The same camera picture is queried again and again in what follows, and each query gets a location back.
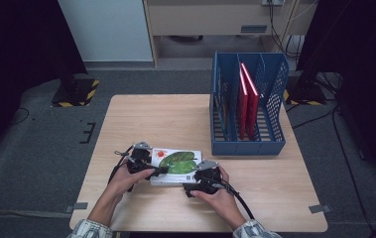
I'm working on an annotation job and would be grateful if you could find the person's right hand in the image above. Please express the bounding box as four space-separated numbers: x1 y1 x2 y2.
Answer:
189 165 248 231

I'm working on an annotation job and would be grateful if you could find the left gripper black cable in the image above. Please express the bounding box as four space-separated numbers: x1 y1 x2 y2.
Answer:
107 144 136 193

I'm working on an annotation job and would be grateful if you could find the yellow cable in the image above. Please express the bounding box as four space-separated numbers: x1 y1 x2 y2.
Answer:
279 0 318 51

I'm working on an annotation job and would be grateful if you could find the striped black stand base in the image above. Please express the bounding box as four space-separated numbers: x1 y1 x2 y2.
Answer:
283 83 328 107
50 77 100 108

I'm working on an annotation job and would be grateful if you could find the beige desk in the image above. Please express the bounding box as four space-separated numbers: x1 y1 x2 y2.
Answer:
142 0 318 68

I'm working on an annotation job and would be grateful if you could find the long black floor cable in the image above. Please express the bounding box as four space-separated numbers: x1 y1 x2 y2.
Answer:
331 105 376 238

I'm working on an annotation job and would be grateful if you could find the white panel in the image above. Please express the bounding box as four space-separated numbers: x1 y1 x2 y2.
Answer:
58 0 154 62

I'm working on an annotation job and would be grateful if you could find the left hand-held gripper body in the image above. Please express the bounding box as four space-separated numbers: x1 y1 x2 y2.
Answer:
125 141 154 176

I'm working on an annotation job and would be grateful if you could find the blue plastic file rack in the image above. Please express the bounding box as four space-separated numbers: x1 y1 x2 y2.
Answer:
209 51 290 157

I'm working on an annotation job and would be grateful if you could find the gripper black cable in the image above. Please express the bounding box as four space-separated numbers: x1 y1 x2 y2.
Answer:
107 144 136 193
204 177 257 221

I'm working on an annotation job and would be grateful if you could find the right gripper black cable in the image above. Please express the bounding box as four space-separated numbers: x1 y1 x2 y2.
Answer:
204 177 257 221

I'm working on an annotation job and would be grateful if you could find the looped black floor cable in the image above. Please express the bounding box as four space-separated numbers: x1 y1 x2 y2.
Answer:
9 107 31 126

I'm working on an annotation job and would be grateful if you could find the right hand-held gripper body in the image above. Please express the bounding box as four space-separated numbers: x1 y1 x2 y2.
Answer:
193 159 225 192

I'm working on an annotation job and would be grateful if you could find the grey tape strip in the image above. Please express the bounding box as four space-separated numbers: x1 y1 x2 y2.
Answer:
63 201 89 214
309 203 332 214

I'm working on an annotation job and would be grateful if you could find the short black floor cable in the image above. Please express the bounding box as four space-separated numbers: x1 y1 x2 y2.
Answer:
291 108 337 130

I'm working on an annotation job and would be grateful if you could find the grey label on desk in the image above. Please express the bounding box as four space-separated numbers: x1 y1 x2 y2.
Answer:
240 24 269 35

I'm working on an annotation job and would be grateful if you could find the dark curtain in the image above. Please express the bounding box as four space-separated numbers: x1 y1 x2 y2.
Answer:
296 0 376 186
0 0 89 167

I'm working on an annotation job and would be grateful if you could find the person's left hand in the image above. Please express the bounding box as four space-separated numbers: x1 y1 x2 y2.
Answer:
107 163 157 202

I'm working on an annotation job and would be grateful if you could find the black cable bundle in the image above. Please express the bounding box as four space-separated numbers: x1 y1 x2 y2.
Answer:
267 0 304 62

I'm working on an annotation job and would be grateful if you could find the red illustrated book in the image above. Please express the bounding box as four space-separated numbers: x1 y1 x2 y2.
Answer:
239 61 261 140
238 67 250 140

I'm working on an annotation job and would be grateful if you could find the white book with green leaf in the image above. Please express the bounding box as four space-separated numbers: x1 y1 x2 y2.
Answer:
149 148 203 187

